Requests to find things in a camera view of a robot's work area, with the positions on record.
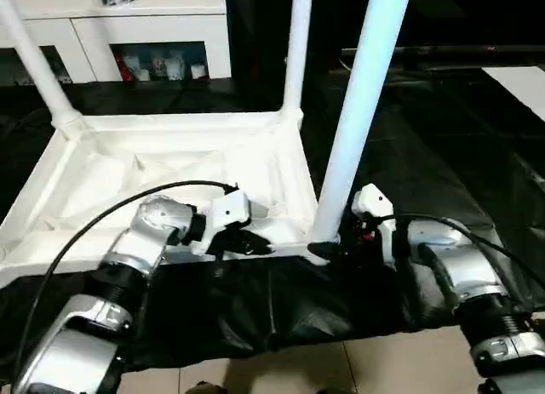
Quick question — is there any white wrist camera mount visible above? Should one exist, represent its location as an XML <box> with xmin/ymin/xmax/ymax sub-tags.
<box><xmin>351</xmin><ymin>183</ymin><xmax>399</xmax><ymax>267</ymax></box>
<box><xmin>193</xmin><ymin>189</ymin><xmax>252</xmax><ymax>255</ymax></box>

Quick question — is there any long black bar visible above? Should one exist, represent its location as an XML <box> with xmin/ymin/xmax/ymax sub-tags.
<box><xmin>342</xmin><ymin>44</ymin><xmax>545</xmax><ymax>66</ymax></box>

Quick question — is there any white plastic table top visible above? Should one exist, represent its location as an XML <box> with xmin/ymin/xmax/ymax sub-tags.
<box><xmin>0</xmin><ymin>111</ymin><xmax>338</xmax><ymax>287</ymax></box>

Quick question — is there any dark robot torso part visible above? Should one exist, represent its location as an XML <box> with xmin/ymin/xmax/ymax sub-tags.
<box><xmin>186</xmin><ymin>380</ymin><xmax>227</xmax><ymax>394</ymax></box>

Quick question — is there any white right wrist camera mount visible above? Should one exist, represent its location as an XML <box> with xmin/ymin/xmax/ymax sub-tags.
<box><xmin>351</xmin><ymin>183</ymin><xmax>399</xmax><ymax>267</ymax></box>

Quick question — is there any white cabinet with glass doors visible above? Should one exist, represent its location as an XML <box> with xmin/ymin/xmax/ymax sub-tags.
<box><xmin>0</xmin><ymin>0</ymin><xmax>233</xmax><ymax>85</ymax></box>

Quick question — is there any black glossy mat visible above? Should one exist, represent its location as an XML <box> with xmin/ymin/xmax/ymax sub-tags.
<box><xmin>0</xmin><ymin>77</ymin><xmax>545</xmax><ymax>369</ymax></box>

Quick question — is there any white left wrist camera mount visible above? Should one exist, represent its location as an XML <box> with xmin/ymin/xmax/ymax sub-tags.
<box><xmin>193</xmin><ymin>189</ymin><xmax>252</xmax><ymax>255</ymax></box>

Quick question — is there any white flat panel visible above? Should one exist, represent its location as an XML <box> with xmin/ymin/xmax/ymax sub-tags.
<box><xmin>480</xmin><ymin>64</ymin><xmax>545</xmax><ymax>123</ymax></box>

